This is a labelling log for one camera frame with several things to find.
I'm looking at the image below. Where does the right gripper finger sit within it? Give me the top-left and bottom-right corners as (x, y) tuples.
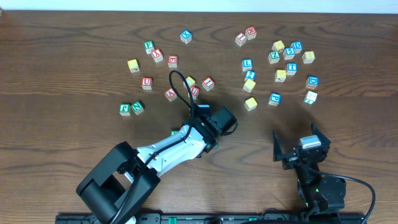
(311, 122), (331, 146)
(272, 131), (284, 162)

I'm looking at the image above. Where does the red u block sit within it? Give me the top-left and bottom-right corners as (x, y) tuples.
(190, 86), (200, 100)
(141, 77), (153, 90)

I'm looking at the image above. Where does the blue 5 block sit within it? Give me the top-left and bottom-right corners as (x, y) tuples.
(283, 47), (295, 60)

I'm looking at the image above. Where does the yellow S block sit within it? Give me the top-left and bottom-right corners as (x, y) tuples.
(243, 79), (256, 93)

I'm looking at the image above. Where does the blue D block right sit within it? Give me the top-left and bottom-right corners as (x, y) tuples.
(306, 76), (319, 89)

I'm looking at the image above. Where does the red A block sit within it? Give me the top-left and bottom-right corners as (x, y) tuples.
(165, 88), (177, 101)

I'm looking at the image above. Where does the green R block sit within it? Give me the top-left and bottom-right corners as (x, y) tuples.
(170, 131), (180, 136)

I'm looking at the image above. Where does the blue d block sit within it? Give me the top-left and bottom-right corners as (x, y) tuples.
(306, 76), (319, 89)
(290, 41), (303, 54)

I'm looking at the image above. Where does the yellow block far left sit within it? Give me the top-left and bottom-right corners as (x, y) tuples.
(127, 59), (140, 73)

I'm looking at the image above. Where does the yellow 8 block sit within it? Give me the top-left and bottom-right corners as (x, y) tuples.
(302, 51), (315, 64)

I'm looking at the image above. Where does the yellow O block right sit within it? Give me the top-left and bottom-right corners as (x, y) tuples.
(244, 97), (257, 111)

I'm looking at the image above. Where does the yellow block centre left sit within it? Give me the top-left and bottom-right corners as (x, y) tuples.
(183, 76), (196, 88)

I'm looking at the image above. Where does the red i block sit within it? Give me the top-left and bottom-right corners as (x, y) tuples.
(235, 32), (247, 47)
(202, 77), (215, 91)

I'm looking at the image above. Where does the red W block top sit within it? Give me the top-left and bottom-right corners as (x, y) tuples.
(245, 26), (257, 40)

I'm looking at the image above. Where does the red U block centre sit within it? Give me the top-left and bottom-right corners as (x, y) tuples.
(190, 86), (200, 100)

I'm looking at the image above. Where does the red I block top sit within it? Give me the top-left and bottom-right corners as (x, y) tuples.
(235, 32), (247, 47)

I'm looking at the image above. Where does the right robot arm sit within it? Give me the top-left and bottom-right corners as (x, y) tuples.
(273, 123), (346, 223)

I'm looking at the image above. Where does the yellow block top right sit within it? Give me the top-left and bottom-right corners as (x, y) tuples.
(272, 40), (285, 53)

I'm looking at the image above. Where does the red U block left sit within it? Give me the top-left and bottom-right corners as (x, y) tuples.
(141, 77), (153, 90)

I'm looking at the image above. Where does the green F block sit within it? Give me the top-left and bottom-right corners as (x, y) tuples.
(144, 40), (155, 54)

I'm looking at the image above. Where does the blue X block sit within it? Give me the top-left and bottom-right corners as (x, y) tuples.
(180, 30), (192, 44)

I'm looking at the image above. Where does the red X block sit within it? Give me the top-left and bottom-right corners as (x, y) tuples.
(150, 49), (164, 63)

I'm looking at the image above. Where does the green J block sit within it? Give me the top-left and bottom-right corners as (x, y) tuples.
(119, 103), (131, 116)

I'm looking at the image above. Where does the blue P block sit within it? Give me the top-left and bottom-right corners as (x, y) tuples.
(269, 93), (281, 106)

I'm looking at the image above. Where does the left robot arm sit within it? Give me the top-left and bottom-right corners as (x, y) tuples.
(76, 105), (237, 223)

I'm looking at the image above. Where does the blue T block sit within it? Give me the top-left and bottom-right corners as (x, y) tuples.
(285, 62), (298, 76)

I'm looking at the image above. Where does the yellow block under T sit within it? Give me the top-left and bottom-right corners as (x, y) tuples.
(275, 70), (287, 82)

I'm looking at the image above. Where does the green Z block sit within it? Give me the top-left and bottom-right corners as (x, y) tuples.
(268, 51), (280, 64)

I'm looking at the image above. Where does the red E block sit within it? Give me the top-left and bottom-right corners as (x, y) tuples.
(168, 55), (178, 68)

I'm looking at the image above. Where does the blue L block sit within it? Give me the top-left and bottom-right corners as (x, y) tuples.
(242, 58), (253, 72)

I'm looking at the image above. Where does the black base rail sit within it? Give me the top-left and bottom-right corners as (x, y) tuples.
(55, 212), (366, 224)

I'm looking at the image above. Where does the green 7 block tipped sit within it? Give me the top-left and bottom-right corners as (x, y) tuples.
(303, 91), (318, 105)

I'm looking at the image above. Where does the red I block left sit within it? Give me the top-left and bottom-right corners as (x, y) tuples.
(202, 77), (215, 91)

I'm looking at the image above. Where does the green N block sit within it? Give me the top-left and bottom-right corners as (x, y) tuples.
(131, 101), (144, 115)

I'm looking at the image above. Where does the blue D block top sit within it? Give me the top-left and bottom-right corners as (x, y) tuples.
(290, 41), (303, 54)

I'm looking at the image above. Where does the blue 2 block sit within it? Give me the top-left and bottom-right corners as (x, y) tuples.
(244, 70), (256, 82)

